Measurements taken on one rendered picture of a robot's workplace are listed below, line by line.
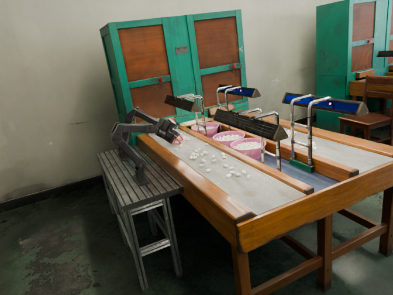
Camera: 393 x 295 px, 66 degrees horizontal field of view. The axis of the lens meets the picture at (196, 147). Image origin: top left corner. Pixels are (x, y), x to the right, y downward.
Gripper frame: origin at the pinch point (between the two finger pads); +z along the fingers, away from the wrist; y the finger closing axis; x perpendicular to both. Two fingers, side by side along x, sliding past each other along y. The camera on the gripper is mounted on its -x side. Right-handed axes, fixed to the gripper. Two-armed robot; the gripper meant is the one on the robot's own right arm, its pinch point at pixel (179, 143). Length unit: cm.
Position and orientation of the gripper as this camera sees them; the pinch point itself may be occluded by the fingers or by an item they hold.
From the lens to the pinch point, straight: 220.6
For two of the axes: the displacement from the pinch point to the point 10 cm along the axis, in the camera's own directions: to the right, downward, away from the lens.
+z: 7.7, 4.1, 4.8
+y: -4.2, -2.4, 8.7
